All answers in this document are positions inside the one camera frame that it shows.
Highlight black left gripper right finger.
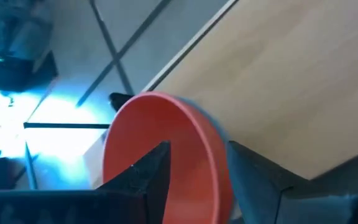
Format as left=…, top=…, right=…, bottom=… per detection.
left=227, top=141, right=358, bottom=224

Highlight wooden shelf board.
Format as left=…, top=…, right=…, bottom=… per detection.
left=141, top=0, right=358, bottom=180

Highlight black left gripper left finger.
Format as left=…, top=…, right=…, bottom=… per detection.
left=0, top=141, right=171, bottom=224

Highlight black metal rig frame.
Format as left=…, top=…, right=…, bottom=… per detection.
left=23, top=0, right=173, bottom=129

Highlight red bowl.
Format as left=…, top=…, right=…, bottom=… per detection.
left=103, top=91, right=234, bottom=224

